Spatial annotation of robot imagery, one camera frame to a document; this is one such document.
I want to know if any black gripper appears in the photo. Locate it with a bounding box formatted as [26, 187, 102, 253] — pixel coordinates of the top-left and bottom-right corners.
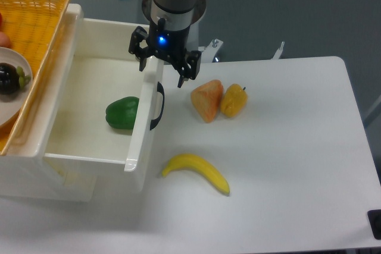
[129, 20, 202, 88]

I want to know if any white top drawer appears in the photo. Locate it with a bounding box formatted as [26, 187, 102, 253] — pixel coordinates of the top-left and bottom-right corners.
[45, 18, 163, 192]

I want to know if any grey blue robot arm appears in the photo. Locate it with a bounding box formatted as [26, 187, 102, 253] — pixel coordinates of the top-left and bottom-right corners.
[129, 0, 201, 87]

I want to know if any white drawer cabinet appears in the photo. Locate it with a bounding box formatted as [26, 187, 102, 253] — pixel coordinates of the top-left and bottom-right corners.
[1, 4, 96, 202]

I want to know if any orange triangular bread piece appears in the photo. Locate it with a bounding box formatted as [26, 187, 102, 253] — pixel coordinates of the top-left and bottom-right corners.
[190, 80, 224, 123]

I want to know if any green bell pepper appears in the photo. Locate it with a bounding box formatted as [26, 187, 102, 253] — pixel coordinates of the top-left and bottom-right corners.
[105, 96, 139, 130]

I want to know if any yellow bell pepper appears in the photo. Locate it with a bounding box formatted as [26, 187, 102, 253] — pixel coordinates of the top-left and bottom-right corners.
[220, 84, 248, 118]

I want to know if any yellow banana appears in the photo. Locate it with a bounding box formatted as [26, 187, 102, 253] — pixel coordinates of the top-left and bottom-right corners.
[161, 153, 230, 196]

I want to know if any yellow woven basket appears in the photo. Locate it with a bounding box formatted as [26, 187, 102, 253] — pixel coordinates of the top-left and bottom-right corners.
[1, 0, 70, 155]

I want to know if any dark purple mangosteen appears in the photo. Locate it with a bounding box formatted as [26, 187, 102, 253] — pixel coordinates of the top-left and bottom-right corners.
[1, 62, 31, 95]

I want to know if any white plate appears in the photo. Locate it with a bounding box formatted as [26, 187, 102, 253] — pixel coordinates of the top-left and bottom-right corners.
[1, 47, 33, 127]

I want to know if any black corner table clamp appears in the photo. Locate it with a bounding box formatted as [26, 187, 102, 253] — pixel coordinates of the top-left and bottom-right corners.
[367, 209, 381, 240]

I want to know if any black drawer handle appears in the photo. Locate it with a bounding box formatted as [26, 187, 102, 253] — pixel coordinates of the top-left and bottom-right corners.
[149, 81, 165, 130]

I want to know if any white bracket behind table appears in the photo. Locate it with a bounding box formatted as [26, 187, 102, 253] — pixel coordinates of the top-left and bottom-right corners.
[272, 41, 285, 60]

